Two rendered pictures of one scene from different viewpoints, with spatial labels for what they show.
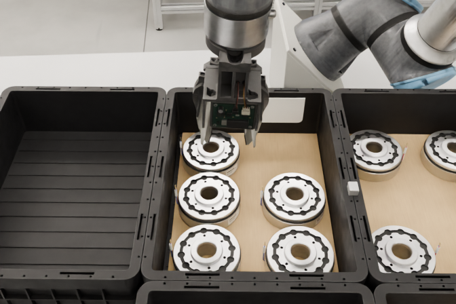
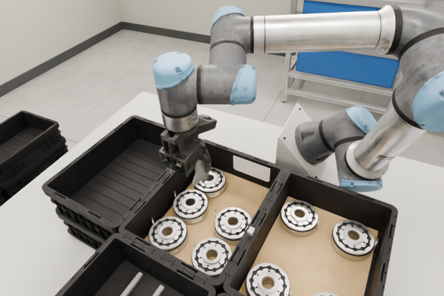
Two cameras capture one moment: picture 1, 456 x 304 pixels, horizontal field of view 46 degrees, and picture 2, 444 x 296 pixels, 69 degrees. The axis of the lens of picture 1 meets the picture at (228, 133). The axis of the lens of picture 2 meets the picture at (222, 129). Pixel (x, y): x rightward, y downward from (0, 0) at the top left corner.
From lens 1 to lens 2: 0.39 m
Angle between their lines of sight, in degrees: 24
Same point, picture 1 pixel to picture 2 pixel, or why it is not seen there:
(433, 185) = (327, 253)
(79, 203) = (136, 182)
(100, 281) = (100, 222)
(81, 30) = not seen: hidden behind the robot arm
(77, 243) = (121, 201)
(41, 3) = not seen: hidden behind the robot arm
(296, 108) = (265, 173)
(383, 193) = (291, 243)
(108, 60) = (212, 113)
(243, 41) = (173, 127)
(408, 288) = not seen: outside the picture
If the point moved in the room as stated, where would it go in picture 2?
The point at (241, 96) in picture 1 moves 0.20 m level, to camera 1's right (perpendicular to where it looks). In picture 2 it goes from (179, 156) to (263, 187)
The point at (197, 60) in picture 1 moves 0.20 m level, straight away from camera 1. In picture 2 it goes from (257, 127) to (271, 104)
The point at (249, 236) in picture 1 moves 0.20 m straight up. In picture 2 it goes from (199, 234) to (192, 186)
